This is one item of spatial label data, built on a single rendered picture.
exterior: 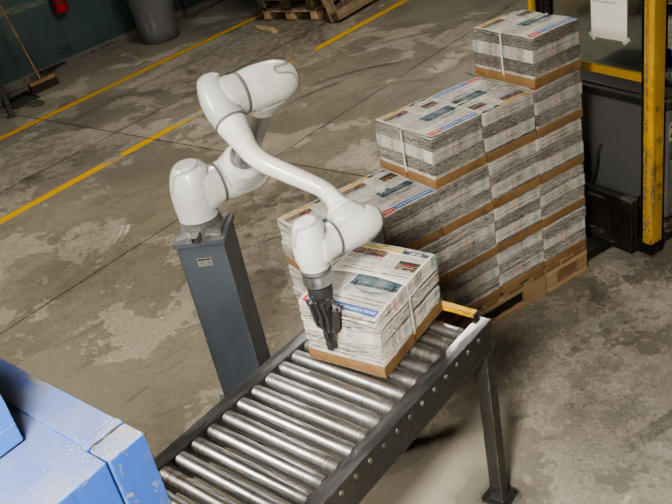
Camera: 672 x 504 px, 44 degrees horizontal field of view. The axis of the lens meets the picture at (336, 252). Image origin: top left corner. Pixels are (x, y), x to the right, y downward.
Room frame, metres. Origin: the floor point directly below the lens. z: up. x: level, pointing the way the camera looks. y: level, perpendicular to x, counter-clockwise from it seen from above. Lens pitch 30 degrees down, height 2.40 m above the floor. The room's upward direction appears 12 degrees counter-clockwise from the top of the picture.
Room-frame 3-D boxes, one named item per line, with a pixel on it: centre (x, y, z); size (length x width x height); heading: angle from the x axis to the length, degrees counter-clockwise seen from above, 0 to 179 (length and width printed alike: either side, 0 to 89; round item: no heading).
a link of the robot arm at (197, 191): (2.81, 0.47, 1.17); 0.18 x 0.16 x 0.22; 116
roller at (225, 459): (1.71, 0.36, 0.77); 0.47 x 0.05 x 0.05; 45
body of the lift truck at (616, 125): (3.93, -1.73, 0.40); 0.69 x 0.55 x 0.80; 28
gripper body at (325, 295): (2.04, 0.07, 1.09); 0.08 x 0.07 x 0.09; 46
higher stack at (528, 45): (3.55, -1.02, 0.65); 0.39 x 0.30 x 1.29; 28
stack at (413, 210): (3.21, -0.38, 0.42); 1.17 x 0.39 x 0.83; 118
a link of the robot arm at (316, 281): (2.04, 0.07, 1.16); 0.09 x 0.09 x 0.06
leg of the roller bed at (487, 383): (2.14, -0.41, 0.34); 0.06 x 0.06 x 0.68; 45
